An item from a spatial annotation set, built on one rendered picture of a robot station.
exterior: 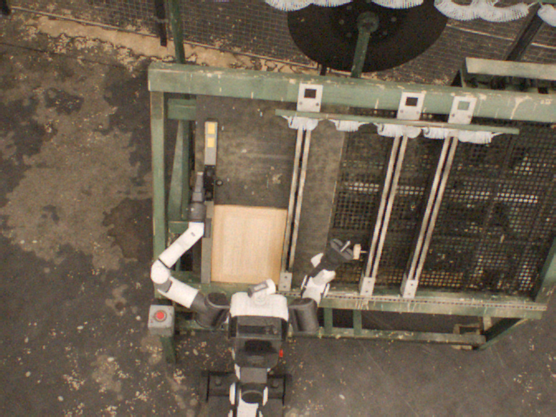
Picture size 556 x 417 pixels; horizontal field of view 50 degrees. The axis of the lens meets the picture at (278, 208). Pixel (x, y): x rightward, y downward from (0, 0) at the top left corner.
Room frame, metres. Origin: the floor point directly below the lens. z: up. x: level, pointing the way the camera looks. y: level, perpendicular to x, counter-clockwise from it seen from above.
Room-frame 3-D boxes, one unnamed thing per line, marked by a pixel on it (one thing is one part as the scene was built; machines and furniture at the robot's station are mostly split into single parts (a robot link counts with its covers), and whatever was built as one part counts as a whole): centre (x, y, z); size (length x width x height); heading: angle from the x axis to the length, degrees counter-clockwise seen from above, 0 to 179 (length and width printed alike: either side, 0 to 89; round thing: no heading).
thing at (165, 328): (0.87, 0.49, 0.84); 0.12 x 0.12 x 0.18; 9
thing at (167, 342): (0.87, 0.49, 0.38); 0.06 x 0.06 x 0.75; 9
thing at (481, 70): (2.19, -1.12, 1.38); 0.70 x 0.15 x 0.85; 99
